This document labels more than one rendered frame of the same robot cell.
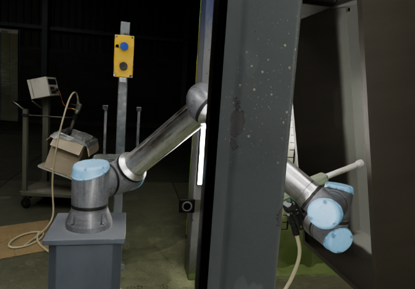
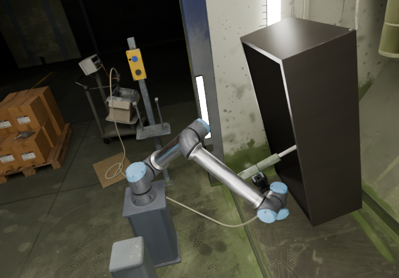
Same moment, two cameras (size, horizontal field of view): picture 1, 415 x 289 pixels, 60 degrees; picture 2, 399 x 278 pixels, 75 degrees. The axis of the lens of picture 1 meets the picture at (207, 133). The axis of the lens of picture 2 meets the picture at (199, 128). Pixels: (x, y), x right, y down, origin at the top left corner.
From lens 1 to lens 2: 0.77 m
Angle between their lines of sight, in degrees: 24
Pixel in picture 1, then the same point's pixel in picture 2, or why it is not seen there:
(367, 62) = (292, 110)
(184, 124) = not seen: hidden behind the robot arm
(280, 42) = not seen: outside the picture
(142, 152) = (162, 158)
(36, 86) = (85, 66)
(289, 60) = not seen: outside the picture
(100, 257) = (155, 216)
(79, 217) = (138, 198)
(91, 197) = (141, 188)
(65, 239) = (133, 214)
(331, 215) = (269, 218)
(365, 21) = (288, 86)
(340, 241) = (281, 215)
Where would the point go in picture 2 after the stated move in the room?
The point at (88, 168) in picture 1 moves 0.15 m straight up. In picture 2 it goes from (134, 175) to (128, 157)
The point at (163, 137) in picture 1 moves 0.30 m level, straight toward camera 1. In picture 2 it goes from (172, 152) to (171, 182)
